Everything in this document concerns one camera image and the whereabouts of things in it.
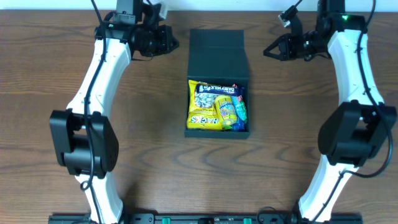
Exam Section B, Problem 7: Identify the green Haribo gummy bag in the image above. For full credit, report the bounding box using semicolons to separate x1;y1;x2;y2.
221;121;233;130

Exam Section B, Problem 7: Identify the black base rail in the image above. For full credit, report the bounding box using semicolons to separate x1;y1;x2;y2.
48;212;363;224

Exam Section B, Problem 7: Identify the blue Oreo cookie pack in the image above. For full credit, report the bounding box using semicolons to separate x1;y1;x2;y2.
230;86;248;132

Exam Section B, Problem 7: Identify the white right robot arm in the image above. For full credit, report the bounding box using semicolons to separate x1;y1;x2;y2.
263;1;397;223

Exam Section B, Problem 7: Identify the green red chocolate bar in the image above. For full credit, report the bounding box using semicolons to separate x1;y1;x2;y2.
231;84;248;123

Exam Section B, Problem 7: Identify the dark blue chocolate bar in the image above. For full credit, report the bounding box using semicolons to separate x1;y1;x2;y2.
195;84;239;96

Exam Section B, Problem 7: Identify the black gift box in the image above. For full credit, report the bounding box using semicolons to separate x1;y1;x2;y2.
185;29;250;139

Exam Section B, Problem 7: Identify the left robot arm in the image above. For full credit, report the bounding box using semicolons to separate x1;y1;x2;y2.
49;1;179;223

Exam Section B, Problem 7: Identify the yellow mentos gum can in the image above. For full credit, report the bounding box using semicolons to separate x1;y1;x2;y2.
215;95;237;124

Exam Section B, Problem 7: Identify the yellow snack bag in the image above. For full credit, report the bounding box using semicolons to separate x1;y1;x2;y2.
187;80;222;131

